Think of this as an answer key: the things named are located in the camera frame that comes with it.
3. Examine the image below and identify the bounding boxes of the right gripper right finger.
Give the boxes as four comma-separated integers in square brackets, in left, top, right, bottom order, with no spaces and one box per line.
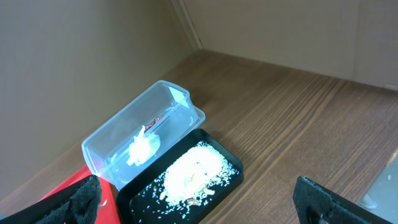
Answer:
[293,176,392,224]

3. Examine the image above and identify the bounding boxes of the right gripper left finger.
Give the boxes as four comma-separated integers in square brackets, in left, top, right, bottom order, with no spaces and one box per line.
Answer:
[1,175,102,224]

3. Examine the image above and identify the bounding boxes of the white napkin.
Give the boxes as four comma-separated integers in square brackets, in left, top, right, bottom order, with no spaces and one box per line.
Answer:
[126,126,160,166]

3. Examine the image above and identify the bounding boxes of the red snack wrapper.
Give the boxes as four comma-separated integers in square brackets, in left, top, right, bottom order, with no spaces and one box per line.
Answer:
[145,116,163,131]

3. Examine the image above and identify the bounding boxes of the rice and food scraps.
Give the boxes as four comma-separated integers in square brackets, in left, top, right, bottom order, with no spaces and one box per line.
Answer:
[130,141,241,224]

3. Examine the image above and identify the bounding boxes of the black waste tray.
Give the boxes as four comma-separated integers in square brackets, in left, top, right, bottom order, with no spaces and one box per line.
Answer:
[116,129,244,224]

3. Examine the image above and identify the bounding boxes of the red plastic tray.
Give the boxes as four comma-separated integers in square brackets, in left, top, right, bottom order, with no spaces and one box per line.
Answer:
[41,166,121,224]

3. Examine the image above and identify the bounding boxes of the clear plastic bin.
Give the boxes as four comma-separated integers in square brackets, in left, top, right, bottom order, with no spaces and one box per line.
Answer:
[81,80,205,190]

